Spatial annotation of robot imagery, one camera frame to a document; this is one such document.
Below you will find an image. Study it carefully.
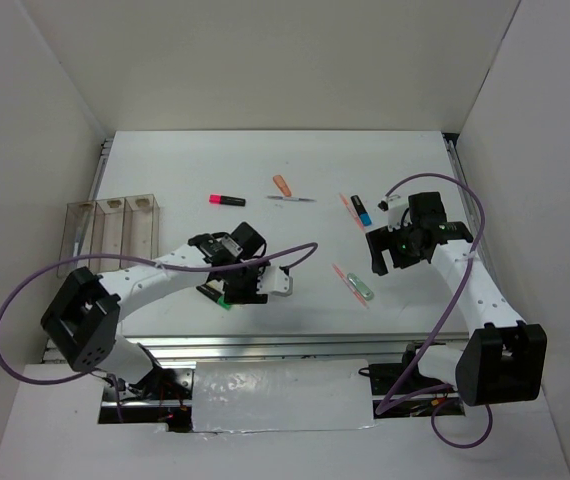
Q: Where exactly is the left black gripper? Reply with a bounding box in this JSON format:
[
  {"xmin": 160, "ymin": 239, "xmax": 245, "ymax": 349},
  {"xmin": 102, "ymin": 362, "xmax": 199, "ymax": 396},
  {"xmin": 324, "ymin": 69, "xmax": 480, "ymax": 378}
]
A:
[{"xmin": 223, "ymin": 259, "xmax": 270, "ymax": 306}]

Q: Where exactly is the green cap black highlighter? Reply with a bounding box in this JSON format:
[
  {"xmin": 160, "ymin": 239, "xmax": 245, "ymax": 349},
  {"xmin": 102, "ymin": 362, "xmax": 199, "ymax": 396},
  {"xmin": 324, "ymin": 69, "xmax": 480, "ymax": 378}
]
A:
[{"xmin": 196, "ymin": 284, "xmax": 231, "ymax": 310}]

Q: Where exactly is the blue cap black highlighter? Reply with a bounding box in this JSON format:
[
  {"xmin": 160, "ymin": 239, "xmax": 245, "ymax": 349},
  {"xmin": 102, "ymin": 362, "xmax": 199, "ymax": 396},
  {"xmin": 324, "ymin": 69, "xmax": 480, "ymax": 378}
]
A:
[{"xmin": 350, "ymin": 195, "xmax": 372, "ymax": 227}]

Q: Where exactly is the orange pen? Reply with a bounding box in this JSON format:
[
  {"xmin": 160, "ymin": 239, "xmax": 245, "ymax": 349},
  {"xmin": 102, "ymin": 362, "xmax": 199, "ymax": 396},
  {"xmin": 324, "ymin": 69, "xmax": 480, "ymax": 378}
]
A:
[
  {"xmin": 339, "ymin": 193, "xmax": 365, "ymax": 232},
  {"xmin": 332, "ymin": 263, "xmax": 369, "ymax": 309}
]

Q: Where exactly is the pink cap black highlighter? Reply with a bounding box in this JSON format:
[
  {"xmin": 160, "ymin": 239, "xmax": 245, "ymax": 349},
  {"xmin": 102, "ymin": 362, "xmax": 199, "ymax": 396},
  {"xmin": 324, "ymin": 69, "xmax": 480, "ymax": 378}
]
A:
[{"xmin": 209, "ymin": 194, "xmax": 246, "ymax": 207}]

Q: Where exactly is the blue ink clear pen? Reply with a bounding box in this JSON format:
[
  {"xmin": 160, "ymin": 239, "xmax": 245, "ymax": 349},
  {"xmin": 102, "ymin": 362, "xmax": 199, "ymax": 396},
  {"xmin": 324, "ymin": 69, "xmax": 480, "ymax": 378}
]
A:
[{"xmin": 265, "ymin": 195, "xmax": 316, "ymax": 203}]

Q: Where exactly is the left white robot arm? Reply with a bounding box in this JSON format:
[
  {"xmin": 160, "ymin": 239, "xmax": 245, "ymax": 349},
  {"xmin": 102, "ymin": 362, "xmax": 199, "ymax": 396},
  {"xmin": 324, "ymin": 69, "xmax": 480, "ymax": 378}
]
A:
[{"xmin": 41, "ymin": 222, "xmax": 267, "ymax": 399}]

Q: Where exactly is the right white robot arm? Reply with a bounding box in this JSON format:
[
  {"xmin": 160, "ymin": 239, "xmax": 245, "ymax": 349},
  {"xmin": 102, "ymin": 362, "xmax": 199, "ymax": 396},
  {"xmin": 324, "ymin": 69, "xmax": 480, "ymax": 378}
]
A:
[{"xmin": 366, "ymin": 192, "xmax": 547, "ymax": 406}]

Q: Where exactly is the mint green highlighter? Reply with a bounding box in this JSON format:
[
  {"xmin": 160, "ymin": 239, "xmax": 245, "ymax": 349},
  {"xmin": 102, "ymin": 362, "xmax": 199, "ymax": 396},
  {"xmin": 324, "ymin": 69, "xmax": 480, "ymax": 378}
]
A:
[{"xmin": 346, "ymin": 273, "xmax": 374, "ymax": 301}]

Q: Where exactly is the white front cover plate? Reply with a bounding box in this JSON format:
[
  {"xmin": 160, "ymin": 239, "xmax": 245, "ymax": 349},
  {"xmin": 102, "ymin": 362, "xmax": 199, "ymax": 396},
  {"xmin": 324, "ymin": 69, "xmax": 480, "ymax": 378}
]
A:
[{"xmin": 192, "ymin": 359, "xmax": 375, "ymax": 433}]

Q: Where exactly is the orange highlighter cap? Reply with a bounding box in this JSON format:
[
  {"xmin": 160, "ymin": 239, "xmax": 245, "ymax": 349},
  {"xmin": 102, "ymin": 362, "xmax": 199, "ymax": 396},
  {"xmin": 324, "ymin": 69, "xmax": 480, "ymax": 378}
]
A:
[{"xmin": 273, "ymin": 175, "xmax": 292, "ymax": 197}]

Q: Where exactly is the right clear container compartment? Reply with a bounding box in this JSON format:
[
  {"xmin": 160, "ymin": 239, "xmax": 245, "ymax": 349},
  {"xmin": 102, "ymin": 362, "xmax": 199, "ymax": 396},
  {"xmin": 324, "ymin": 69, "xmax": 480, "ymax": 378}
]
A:
[{"xmin": 121, "ymin": 194, "xmax": 160, "ymax": 259}]

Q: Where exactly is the clear container compartment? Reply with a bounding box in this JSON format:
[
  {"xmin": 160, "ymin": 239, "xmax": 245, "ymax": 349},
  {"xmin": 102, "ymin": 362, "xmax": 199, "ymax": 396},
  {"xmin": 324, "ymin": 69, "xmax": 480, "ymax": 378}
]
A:
[
  {"xmin": 121, "ymin": 194, "xmax": 160, "ymax": 259},
  {"xmin": 91, "ymin": 198, "xmax": 125, "ymax": 255},
  {"xmin": 59, "ymin": 201, "xmax": 96, "ymax": 260}
]

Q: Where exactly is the middle clear container compartment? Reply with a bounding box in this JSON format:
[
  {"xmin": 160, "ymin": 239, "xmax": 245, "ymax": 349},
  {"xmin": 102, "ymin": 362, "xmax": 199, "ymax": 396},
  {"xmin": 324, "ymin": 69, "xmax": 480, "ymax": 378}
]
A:
[{"xmin": 91, "ymin": 198, "xmax": 125, "ymax": 255}]

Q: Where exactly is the left clear container compartment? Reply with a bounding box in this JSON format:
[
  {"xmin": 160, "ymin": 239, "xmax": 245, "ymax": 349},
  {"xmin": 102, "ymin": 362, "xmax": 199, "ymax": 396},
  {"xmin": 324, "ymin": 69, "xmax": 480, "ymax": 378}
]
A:
[{"xmin": 59, "ymin": 201, "xmax": 96, "ymax": 260}]

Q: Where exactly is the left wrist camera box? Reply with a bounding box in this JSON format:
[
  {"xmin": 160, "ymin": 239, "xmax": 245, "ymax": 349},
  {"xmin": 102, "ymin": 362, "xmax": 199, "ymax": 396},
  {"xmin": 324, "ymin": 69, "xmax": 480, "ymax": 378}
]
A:
[{"xmin": 258, "ymin": 266, "xmax": 294, "ymax": 297}]

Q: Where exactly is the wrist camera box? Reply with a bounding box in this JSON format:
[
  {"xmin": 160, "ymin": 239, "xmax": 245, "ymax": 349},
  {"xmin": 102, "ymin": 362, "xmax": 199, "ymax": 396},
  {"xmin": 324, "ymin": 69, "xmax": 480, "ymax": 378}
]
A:
[
  {"xmin": 378, "ymin": 194, "xmax": 409, "ymax": 231},
  {"xmin": 258, "ymin": 266, "xmax": 294, "ymax": 297}
]

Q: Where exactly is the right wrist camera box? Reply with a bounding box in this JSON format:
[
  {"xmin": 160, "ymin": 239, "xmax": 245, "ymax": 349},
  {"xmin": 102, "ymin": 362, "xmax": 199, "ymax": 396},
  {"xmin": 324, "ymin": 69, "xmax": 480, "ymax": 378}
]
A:
[{"xmin": 378, "ymin": 194, "xmax": 409, "ymax": 231}]

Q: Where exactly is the aluminium front rail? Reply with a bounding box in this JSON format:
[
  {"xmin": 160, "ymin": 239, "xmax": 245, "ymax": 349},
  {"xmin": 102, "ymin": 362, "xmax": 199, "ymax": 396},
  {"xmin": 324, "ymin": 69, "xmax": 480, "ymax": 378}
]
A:
[{"xmin": 128, "ymin": 334, "xmax": 426, "ymax": 362}]

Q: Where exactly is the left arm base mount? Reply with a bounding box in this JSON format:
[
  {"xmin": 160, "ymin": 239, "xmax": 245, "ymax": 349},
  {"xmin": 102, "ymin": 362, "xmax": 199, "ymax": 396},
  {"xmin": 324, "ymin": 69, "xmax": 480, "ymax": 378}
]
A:
[{"xmin": 99, "ymin": 343, "xmax": 196, "ymax": 426}]

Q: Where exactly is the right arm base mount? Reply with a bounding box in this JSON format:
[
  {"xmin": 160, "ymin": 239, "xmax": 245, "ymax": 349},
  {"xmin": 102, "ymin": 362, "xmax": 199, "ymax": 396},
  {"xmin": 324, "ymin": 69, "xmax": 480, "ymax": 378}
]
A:
[{"xmin": 359, "ymin": 342, "xmax": 466, "ymax": 419}]

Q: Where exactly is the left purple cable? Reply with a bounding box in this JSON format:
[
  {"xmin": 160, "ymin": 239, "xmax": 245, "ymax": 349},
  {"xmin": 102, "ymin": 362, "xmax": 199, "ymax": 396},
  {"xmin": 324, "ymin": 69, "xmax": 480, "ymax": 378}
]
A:
[{"xmin": 0, "ymin": 242, "xmax": 320, "ymax": 385}]

